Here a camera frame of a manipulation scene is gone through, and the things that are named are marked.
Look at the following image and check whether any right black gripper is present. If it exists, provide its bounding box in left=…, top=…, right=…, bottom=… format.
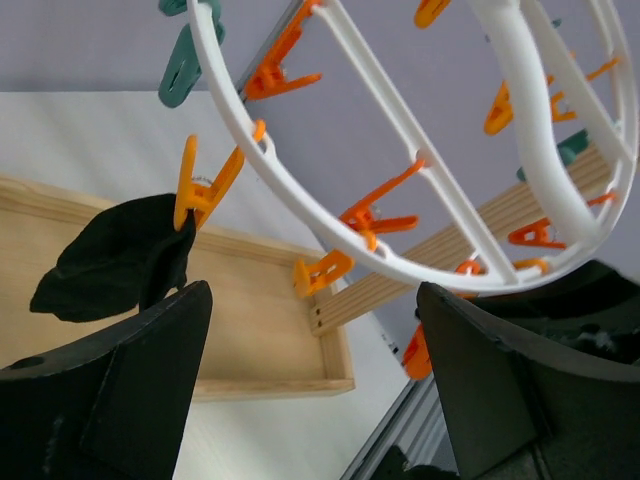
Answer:
left=472, top=260, right=639, bottom=365

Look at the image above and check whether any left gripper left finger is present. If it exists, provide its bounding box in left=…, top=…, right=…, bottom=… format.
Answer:
left=1, top=281, right=213, bottom=479

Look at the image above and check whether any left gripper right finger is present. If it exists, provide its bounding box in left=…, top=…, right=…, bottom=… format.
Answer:
left=417, top=283, right=639, bottom=479

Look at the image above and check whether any black sock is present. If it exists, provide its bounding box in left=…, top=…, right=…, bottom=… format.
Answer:
left=29, top=193, right=196, bottom=323

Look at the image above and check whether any aluminium mounting rail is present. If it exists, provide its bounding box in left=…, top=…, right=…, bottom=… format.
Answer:
left=341, top=377, right=457, bottom=480

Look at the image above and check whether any wooden hanger rack frame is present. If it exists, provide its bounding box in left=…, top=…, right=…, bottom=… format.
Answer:
left=0, top=144, right=621, bottom=404

